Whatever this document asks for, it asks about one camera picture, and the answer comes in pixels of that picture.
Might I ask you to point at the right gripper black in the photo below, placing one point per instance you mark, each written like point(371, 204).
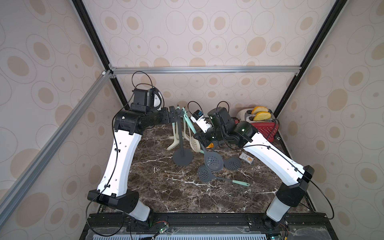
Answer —
point(205, 139)

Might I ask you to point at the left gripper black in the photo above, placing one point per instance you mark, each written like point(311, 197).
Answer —
point(172, 112)

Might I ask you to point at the cream skimmer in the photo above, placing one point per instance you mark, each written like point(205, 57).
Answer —
point(195, 145)

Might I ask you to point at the grey skimmer mint handle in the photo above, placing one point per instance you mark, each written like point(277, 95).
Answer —
point(213, 160)

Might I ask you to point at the grey utensil rack stand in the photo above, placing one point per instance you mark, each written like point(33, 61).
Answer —
point(182, 156)

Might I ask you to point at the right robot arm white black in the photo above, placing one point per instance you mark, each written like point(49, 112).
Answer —
point(295, 177)

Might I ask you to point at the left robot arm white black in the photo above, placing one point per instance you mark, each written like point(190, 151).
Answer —
point(128, 126)

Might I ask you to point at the orange snack packet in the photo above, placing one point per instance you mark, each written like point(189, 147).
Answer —
point(210, 146)

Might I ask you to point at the small white card box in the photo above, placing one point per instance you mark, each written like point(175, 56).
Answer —
point(246, 158)

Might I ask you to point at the yellow bread slice rear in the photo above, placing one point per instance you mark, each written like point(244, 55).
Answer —
point(259, 109)

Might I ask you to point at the yellow bread slice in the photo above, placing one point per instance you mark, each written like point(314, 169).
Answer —
point(262, 116)
point(259, 109)

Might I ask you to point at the yellow bread slice front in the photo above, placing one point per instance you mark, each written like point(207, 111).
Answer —
point(262, 116)

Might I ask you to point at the red silver toaster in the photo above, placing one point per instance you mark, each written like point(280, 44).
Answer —
point(267, 128)

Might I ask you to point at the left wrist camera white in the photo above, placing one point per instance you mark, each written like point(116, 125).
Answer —
point(157, 98)

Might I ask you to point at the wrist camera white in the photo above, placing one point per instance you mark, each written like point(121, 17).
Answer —
point(199, 118)
point(157, 98)

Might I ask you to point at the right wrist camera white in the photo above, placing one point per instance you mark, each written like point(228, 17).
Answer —
point(199, 118)

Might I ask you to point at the aluminium frame bar left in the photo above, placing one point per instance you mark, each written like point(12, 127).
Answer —
point(21, 187)

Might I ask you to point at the aluminium frame bar horizontal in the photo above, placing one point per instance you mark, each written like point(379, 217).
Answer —
point(208, 70)

